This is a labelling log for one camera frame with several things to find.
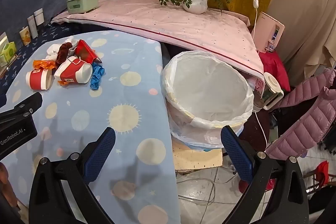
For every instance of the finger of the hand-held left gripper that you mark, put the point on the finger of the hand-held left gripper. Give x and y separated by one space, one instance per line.
29 104

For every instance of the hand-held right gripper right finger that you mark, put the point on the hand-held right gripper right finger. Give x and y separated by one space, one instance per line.
236 158

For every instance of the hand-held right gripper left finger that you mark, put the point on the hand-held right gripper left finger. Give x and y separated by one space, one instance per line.
101 153

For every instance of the small red white paper cup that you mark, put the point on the small red white paper cup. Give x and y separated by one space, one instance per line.
38 79

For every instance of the large red white paper bucket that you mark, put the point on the large red white paper bucket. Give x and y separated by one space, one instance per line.
72 71

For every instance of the dark red velvet scrunchie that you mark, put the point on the dark red velvet scrunchie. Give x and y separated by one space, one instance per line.
63 53

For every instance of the blue plastic wrapper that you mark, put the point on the blue plastic wrapper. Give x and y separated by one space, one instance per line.
96 77

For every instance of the bin with white plastic liner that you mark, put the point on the bin with white plastic liner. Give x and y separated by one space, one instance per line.
210 87

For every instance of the red paper food box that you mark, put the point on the red paper food box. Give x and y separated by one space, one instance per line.
85 52

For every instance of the person's left hand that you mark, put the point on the person's left hand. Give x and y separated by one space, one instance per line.
5 179

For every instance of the red bottle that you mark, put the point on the red bottle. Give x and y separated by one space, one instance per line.
270 183

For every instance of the orange plastic wrapper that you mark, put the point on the orange plastic wrapper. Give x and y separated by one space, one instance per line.
43 64

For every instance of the green printed box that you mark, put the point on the green printed box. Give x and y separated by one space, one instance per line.
8 53

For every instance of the crumpled white tissue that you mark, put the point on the crumpled white tissue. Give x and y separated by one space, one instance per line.
52 48

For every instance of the dark blue printed cloth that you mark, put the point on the dark blue printed cloth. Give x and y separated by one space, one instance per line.
44 35

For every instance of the pink down jacket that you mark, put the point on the pink down jacket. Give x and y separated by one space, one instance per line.
302 124

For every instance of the grey bottle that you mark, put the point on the grey bottle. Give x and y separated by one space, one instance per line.
32 27

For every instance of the white electric kettle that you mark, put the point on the white electric kettle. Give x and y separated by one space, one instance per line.
271 85

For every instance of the light blue printed tablecloth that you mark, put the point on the light blue printed tablecloth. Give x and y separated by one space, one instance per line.
131 77

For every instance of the red stool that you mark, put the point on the red stool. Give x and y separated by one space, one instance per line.
323 171

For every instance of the white bottle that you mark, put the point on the white bottle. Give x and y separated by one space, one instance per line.
39 16

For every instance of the red cloth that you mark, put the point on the red cloth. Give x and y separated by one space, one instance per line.
274 66

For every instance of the green tissue box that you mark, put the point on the green tissue box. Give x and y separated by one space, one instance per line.
81 3

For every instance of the pink box appliance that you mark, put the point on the pink box appliance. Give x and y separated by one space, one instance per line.
265 29

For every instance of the pink padded blanket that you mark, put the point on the pink padded blanket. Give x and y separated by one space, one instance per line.
157 19

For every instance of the beige curtain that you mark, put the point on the beige curtain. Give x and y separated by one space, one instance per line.
304 3

